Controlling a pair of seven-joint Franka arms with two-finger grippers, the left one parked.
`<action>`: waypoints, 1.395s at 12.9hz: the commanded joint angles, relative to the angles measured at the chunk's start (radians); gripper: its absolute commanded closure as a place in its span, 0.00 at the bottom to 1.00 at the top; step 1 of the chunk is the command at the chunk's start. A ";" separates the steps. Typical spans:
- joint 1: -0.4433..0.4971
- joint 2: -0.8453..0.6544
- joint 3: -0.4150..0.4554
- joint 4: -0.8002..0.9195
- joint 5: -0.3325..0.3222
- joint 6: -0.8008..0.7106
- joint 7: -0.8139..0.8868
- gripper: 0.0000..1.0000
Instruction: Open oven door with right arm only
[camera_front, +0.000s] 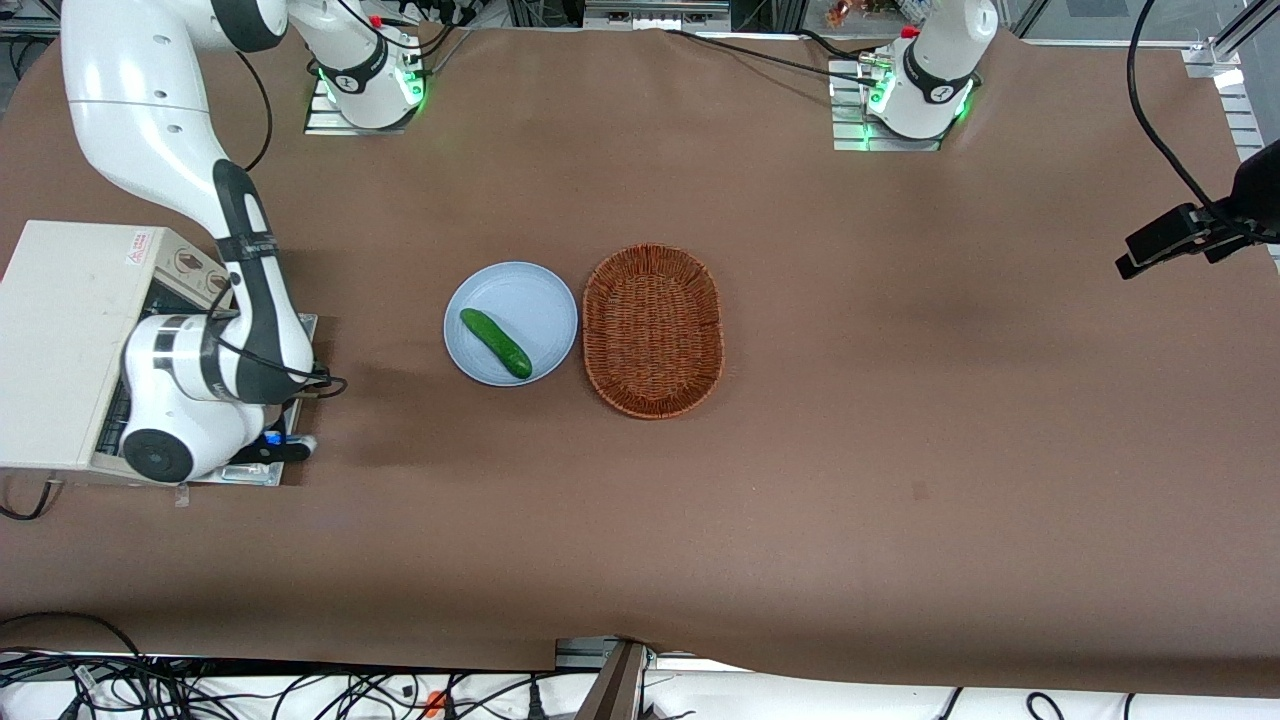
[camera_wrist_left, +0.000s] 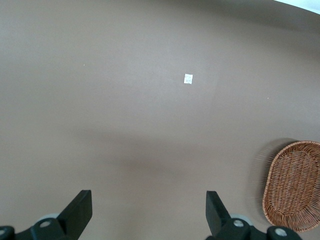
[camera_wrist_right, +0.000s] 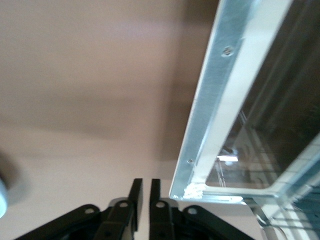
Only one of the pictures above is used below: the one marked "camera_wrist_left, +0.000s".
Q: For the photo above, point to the small square sticker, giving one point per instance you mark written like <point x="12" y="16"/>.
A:
<point x="188" y="79"/>

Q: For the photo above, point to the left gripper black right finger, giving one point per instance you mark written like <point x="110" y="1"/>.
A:
<point x="220" y="225"/>

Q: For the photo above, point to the brown table cover sheet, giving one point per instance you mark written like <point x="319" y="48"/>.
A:
<point x="125" y="100"/>

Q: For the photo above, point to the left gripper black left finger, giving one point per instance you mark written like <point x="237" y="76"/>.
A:
<point x="72" y="220"/>

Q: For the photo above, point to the brown woven wicker basket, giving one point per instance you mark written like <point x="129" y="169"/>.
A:
<point x="292" y="187"/>

